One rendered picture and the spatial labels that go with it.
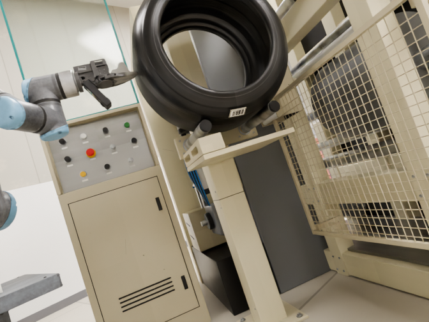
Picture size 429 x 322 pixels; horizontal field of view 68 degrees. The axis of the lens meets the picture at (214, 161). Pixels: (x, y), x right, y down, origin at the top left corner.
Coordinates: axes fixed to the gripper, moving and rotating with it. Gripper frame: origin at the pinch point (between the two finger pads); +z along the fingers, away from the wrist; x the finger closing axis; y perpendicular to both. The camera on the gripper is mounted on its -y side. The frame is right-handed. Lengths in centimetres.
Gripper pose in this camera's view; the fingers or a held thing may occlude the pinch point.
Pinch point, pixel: (135, 75)
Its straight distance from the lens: 123.5
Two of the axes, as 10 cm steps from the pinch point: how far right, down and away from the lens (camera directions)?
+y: -3.2, -9.5, 0.7
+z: 9.2, -2.9, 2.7
